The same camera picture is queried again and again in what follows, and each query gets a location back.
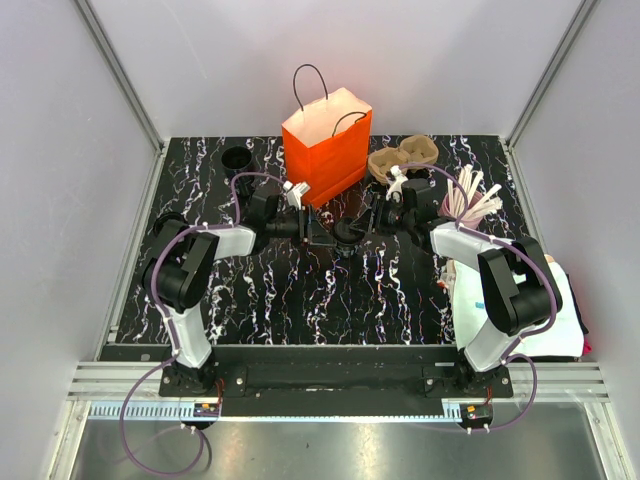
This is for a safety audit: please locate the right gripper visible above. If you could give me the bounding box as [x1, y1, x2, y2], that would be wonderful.
[352, 193, 415, 238]

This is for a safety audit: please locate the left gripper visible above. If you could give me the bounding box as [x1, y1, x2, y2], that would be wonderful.
[266, 205, 336, 249]

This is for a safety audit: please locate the single black lid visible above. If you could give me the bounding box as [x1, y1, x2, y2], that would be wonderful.
[332, 216, 364, 246]

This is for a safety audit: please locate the orange paper bag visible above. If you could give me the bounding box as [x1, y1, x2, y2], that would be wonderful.
[281, 87, 373, 208]

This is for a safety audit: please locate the stack of black cups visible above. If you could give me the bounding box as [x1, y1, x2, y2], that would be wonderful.
[221, 146, 257, 197]

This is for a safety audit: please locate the single black cup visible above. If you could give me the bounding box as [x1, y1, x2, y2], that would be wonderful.
[335, 242, 358, 259]

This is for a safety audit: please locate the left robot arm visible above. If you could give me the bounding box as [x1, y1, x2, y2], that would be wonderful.
[140, 182, 337, 396]

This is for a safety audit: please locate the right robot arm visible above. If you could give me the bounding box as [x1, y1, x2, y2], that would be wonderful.
[346, 179, 563, 397]

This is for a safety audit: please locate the stack of pulp carriers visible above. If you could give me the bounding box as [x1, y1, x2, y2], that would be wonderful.
[367, 135, 439, 185]

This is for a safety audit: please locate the red white sachet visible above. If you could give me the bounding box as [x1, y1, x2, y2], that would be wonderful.
[437, 271, 455, 290]

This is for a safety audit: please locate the stack of black lids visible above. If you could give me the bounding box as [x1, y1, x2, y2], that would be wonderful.
[152, 211, 187, 236]

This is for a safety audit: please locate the white folded cloth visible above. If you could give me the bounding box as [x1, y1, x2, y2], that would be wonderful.
[442, 253, 594, 359]

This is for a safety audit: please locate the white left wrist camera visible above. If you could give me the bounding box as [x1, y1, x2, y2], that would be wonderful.
[283, 181, 311, 210]

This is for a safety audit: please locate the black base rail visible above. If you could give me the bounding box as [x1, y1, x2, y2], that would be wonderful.
[159, 345, 513, 419]

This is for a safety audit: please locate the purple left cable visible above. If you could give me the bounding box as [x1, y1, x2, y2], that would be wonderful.
[119, 172, 289, 476]

